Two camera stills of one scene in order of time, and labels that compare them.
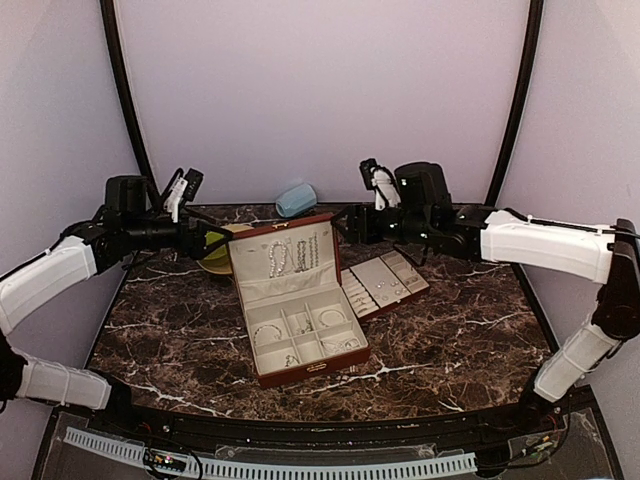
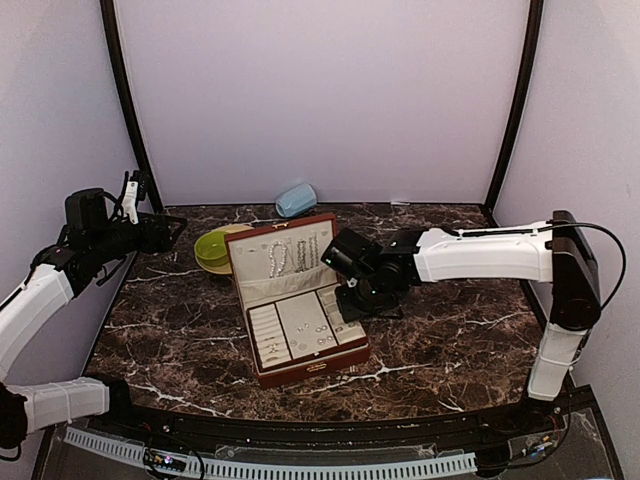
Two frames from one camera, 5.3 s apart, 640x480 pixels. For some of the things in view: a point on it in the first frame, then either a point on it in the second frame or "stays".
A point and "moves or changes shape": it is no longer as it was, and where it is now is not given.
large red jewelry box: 301,318 stays
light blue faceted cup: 297,200 stays
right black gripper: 360,218 → 354,314
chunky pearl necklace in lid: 271,259 stays
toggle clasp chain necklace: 313,241 stays
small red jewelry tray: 381,282 moves or changes shape
